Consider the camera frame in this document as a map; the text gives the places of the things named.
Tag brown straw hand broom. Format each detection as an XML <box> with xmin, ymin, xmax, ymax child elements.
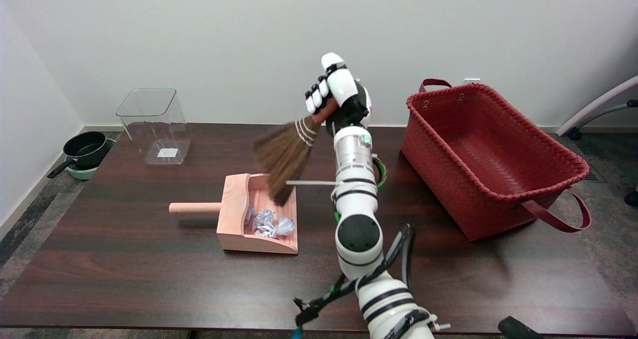
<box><xmin>253</xmin><ymin>97</ymin><xmax>339</xmax><ymax>207</ymax></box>

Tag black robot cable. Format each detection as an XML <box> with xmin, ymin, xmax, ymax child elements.
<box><xmin>293</xmin><ymin>224</ymin><xmax>417</xmax><ymax>330</ymax></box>

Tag green robot cable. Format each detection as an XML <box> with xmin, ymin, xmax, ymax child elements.
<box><xmin>374</xmin><ymin>157</ymin><xmax>388</xmax><ymax>188</ymax></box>

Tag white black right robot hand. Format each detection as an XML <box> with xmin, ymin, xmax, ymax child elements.
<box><xmin>305</xmin><ymin>52</ymin><xmax>372</xmax><ymax>135</ymax></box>

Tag black saucepan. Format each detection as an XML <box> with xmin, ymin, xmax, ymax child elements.
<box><xmin>47</xmin><ymin>131</ymin><xmax>111</xmax><ymax>179</ymax></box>

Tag clear plastic container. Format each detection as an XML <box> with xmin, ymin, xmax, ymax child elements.
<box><xmin>116</xmin><ymin>88</ymin><xmax>191</xmax><ymax>166</ymax></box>

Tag wooden dustpan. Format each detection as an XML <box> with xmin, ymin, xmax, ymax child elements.
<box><xmin>168</xmin><ymin>173</ymin><xmax>299</xmax><ymax>255</ymax></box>

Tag green pot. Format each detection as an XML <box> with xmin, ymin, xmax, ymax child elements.
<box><xmin>66</xmin><ymin>139</ymin><xmax>116</xmax><ymax>180</ymax></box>

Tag red woven basket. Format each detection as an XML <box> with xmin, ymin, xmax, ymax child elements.
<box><xmin>400</xmin><ymin>78</ymin><xmax>592</xmax><ymax>242</ymax></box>

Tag black cylindrical object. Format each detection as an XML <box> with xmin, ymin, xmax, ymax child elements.
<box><xmin>498</xmin><ymin>316</ymin><xmax>541</xmax><ymax>339</ymax></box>

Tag office chair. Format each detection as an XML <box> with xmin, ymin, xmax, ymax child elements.
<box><xmin>556</xmin><ymin>75</ymin><xmax>638</xmax><ymax>206</ymax></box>

